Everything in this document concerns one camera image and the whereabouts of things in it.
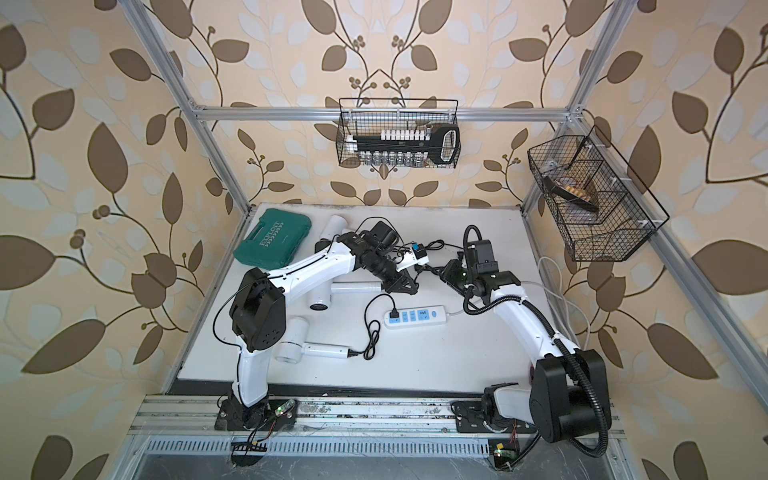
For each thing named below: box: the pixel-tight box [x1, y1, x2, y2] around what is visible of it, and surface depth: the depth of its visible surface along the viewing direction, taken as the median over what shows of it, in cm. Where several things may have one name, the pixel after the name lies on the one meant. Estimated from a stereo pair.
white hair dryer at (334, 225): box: [320, 214, 353, 241], surface depth 111 cm
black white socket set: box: [348, 124, 461, 167], surface depth 86 cm
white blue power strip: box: [384, 306, 448, 329], surface depth 91 cm
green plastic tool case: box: [233, 208, 312, 270], surface depth 107 cm
